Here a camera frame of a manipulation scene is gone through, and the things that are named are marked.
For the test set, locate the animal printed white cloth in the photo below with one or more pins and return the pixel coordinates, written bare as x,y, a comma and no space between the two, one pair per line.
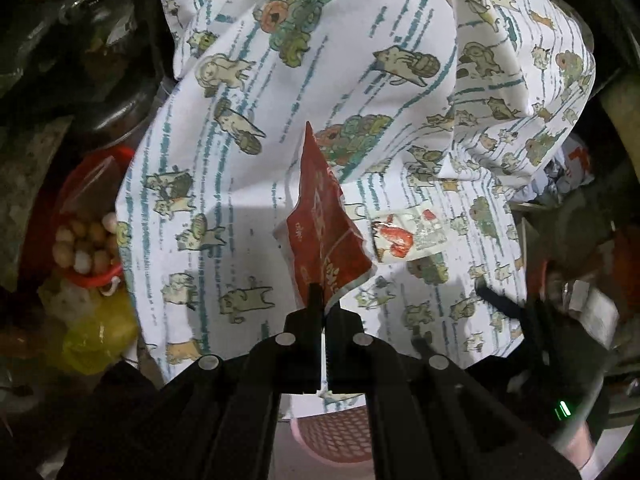
225,185

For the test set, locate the yellow plastic bag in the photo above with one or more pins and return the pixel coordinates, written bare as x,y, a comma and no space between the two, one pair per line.
95,340

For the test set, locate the white packet with shrimp print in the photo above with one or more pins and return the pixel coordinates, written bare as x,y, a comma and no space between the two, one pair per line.
400,240

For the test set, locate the white paper tag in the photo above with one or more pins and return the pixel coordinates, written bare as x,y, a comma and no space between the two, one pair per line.
595,310

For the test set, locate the person's right forearm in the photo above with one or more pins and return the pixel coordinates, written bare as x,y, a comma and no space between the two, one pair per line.
575,447

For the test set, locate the metal pot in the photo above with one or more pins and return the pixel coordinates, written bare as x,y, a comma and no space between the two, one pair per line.
120,115

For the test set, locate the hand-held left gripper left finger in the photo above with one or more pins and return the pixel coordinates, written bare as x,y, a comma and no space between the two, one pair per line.
315,320

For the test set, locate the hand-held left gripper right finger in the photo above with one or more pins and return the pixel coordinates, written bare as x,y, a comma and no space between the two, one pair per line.
342,330

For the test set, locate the red snack packet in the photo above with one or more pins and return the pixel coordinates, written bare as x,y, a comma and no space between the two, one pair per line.
325,225

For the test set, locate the pile of pale round fruits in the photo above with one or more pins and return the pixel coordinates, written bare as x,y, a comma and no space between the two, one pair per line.
82,250

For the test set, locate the white bag with red print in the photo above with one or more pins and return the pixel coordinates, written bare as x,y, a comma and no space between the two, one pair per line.
570,165

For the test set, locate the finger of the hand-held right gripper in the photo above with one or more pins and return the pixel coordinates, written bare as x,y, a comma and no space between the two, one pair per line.
502,302

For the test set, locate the wooden pole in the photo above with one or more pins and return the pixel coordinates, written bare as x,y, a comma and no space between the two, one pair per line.
620,105

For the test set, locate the pink plastic basket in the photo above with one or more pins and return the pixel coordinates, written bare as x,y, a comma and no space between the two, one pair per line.
335,435

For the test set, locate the red plastic basket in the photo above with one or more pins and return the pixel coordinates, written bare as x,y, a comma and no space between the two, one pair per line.
70,185

